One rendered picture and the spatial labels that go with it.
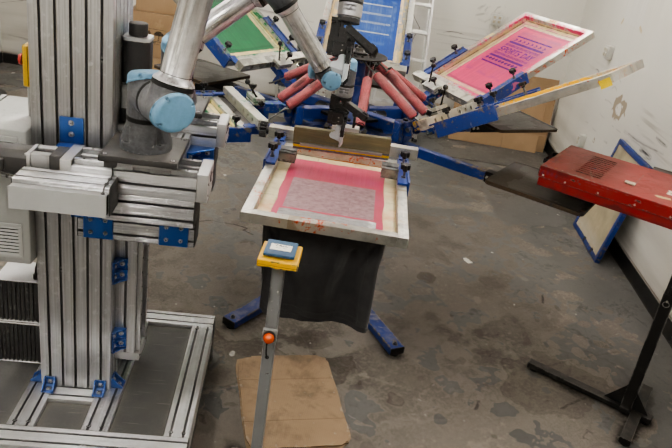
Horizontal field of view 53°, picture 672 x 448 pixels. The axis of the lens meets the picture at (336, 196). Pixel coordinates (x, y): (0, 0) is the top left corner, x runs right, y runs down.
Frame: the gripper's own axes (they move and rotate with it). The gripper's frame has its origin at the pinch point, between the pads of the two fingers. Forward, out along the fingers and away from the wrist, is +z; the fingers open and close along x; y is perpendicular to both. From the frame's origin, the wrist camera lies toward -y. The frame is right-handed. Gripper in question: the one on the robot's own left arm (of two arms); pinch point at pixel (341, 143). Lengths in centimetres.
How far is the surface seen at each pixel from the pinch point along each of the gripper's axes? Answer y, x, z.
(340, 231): -6, 60, 12
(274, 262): 13, 83, 14
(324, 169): 5.5, -2.0, 13.7
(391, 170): -22.5, 2.8, 7.4
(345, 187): -4.8, 14.4, 13.6
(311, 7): 61, -413, 4
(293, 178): 16.7, 13.9, 13.7
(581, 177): -101, -2, -2
